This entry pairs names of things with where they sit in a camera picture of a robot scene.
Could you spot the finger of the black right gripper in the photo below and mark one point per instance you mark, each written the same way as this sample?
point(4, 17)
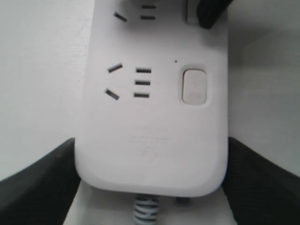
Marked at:
point(209, 11)

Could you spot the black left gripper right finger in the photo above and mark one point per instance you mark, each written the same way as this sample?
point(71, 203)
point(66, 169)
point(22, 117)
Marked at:
point(260, 192)

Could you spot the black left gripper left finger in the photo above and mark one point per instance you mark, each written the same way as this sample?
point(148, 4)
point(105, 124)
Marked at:
point(42, 193)

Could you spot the white five-socket power strip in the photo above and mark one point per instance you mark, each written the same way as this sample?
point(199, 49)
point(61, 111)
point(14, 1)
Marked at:
point(154, 111)

